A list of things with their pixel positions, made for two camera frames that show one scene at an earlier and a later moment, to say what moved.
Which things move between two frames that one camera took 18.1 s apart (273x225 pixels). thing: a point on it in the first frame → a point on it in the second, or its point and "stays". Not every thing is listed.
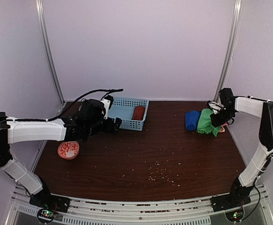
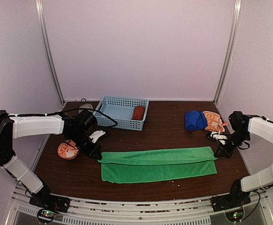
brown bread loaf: x=138 y=112 stays
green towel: x=205 y=125 → x=123 y=167
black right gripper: x=216 y=122 → x=226 y=152
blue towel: x=191 y=119 stays
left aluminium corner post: x=40 y=7 stays
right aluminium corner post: x=229 y=50 stays
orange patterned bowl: x=68 y=150 stays
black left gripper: x=109 y=128 → x=97 y=147
